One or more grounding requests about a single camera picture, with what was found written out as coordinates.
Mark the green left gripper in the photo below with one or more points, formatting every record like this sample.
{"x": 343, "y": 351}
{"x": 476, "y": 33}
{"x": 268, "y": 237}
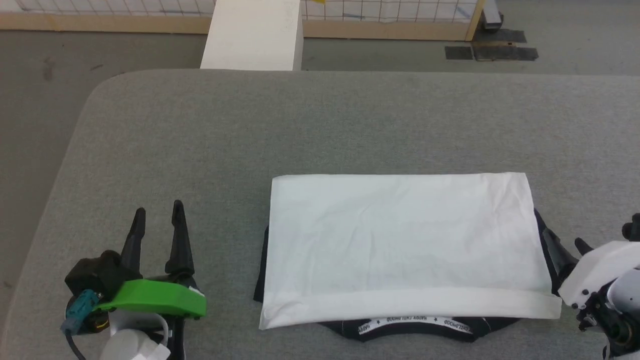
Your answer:
{"x": 155, "y": 297}

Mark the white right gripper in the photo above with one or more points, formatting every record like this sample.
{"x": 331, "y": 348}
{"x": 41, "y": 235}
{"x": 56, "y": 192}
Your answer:
{"x": 600, "y": 265}

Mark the white and black t-shirt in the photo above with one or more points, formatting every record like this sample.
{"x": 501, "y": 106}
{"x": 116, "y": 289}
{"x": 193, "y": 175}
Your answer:
{"x": 400, "y": 240}

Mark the small black floor plate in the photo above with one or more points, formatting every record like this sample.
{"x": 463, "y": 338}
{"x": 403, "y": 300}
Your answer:
{"x": 459, "y": 53}

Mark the lemon print partition screen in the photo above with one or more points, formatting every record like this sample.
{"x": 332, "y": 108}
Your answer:
{"x": 100, "y": 22}

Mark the white rectangular box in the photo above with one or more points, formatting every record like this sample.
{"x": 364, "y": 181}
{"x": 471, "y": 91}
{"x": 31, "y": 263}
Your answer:
{"x": 250, "y": 35}

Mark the grey metal screen foot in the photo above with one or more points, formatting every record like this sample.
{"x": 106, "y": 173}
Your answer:
{"x": 491, "y": 17}

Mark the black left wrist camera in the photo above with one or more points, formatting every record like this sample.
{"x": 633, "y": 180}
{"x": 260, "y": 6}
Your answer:
{"x": 95, "y": 275}

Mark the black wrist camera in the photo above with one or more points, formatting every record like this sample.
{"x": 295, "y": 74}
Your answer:
{"x": 95, "y": 275}
{"x": 634, "y": 227}

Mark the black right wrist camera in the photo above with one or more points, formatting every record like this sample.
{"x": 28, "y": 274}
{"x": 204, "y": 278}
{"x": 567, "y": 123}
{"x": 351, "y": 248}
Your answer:
{"x": 634, "y": 227}

